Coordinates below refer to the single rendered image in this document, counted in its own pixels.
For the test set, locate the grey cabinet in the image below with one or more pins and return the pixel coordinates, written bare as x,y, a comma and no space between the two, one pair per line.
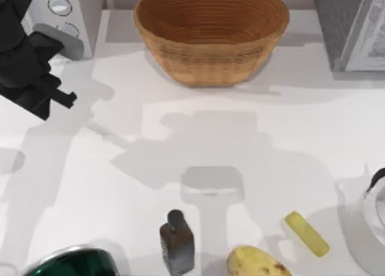
331,26

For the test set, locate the large microwave knob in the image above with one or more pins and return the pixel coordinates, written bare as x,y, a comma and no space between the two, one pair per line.
60,6

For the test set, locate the dark grey grater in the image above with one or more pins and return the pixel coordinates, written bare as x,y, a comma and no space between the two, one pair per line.
177,246

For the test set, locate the brown woven basket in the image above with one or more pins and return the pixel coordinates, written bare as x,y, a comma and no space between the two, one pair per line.
210,35

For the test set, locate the yellow potato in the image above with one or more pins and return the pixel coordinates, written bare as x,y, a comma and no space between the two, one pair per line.
255,262

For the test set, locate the pale microwave oven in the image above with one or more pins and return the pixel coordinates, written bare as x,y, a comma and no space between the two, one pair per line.
87,20

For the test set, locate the green metal bowl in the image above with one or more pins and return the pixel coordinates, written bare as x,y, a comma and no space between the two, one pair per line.
75,262

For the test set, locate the small microwave knob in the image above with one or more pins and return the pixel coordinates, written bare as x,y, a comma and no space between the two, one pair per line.
70,29

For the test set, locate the pale grey rounded box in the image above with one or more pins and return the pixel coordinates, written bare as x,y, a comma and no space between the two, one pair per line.
70,43

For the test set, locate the yellow flat slice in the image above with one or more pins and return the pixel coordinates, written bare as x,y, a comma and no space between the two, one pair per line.
306,234

